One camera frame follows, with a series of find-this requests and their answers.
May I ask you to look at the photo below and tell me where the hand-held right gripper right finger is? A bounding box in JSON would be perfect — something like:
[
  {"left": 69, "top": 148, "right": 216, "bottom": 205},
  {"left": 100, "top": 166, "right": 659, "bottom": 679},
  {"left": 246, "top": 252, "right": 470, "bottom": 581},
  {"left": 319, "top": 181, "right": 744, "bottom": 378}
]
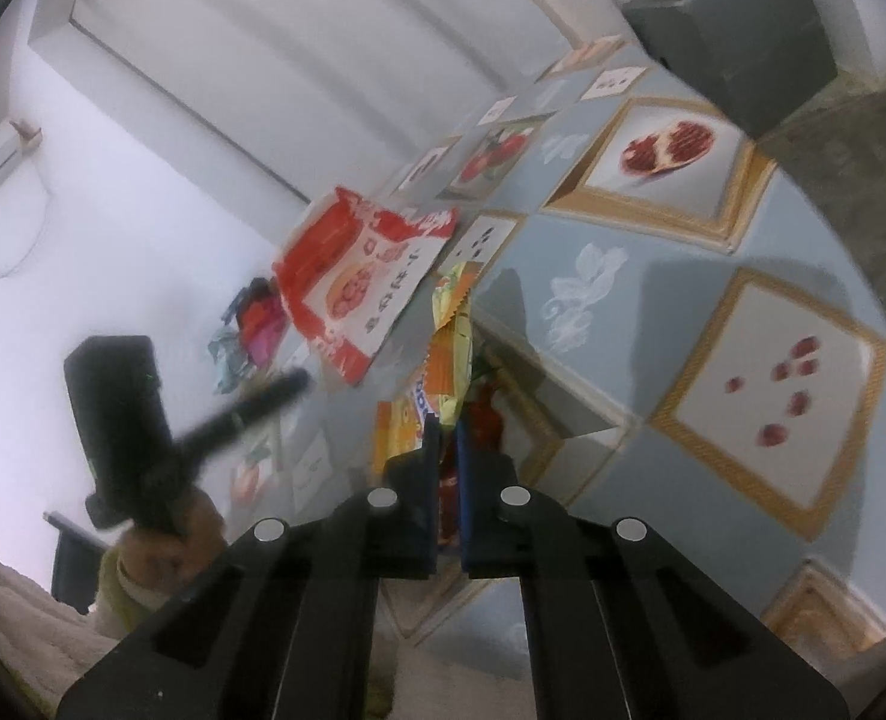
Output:
[{"left": 454, "top": 420, "right": 845, "bottom": 720}]

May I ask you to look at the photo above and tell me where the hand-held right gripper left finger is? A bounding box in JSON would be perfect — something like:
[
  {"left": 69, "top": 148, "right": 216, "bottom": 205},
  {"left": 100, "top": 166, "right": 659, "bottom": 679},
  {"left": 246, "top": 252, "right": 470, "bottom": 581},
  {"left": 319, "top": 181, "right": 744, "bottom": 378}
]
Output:
[{"left": 56, "top": 416, "right": 444, "bottom": 720}]

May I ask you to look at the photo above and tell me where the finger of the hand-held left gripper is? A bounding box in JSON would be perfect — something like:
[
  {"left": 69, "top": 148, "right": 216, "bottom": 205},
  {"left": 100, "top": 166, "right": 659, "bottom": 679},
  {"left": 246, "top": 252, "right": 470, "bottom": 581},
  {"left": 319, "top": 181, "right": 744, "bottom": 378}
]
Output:
[{"left": 180, "top": 367, "right": 313, "bottom": 466}]

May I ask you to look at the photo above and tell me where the orange yellow snack packet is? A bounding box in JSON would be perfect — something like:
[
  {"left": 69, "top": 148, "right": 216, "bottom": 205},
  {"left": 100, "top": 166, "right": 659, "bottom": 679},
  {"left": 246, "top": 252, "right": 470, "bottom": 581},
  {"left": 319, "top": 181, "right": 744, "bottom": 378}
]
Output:
[{"left": 372, "top": 259, "right": 504, "bottom": 548}]

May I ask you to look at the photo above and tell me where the red white snack bag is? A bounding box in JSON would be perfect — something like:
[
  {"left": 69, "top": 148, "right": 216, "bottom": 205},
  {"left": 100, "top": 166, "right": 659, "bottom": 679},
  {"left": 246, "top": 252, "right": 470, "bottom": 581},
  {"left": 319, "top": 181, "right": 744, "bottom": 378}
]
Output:
[{"left": 272, "top": 187, "right": 459, "bottom": 387}]

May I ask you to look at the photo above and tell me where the person's left forearm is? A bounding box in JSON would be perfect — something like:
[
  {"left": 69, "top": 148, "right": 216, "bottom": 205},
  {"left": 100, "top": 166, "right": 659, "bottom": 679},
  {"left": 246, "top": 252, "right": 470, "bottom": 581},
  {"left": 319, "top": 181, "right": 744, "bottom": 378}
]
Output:
[{"left": 94, "top": 544, "right": 163, "bottom": 638}]

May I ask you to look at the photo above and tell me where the person's left hand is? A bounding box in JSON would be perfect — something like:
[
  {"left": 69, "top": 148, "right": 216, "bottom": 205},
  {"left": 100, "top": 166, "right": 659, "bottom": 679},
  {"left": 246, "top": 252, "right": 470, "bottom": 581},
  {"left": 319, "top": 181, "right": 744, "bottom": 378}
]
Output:
[{"left": 120, "top": 491, "right": 228, "bottom": 605}]

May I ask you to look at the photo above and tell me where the pile of colourful wrappers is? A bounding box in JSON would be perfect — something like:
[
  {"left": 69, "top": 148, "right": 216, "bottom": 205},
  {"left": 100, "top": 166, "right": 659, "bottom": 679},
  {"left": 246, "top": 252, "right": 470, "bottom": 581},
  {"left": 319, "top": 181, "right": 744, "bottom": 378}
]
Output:
[{"left": 209, "top": 277, "right": 288, "bottom": 393}]

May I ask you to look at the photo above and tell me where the printed tablecloth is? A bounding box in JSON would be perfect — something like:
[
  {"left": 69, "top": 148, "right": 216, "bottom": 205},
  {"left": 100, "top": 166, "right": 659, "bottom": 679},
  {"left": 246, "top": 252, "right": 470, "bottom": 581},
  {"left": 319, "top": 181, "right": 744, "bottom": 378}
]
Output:
[{"left": 225, "top": 34, "right": 886, "bottom": 653}]

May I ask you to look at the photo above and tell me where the white curtain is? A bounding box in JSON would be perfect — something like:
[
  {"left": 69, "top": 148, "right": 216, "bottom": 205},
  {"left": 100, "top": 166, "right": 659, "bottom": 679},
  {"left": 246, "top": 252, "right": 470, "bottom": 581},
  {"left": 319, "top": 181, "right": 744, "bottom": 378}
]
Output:
[{"left": 30, "top": 0, "right": 624, "bottom": 203}]

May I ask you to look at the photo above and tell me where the grey cabinet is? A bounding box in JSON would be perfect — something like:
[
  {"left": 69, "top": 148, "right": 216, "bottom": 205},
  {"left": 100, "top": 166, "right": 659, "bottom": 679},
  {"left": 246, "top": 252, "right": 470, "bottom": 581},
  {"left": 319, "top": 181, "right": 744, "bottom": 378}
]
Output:
[{"left": 621, "top": 0, "right": 840, "bottom": 140}]

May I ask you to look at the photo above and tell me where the black frame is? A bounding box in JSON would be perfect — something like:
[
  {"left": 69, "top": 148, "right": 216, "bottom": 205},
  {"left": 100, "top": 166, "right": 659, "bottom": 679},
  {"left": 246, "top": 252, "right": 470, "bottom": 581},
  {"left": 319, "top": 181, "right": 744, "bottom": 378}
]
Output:
[{"left": 45, "top": 511, "right": 103, "bottom": 608}]

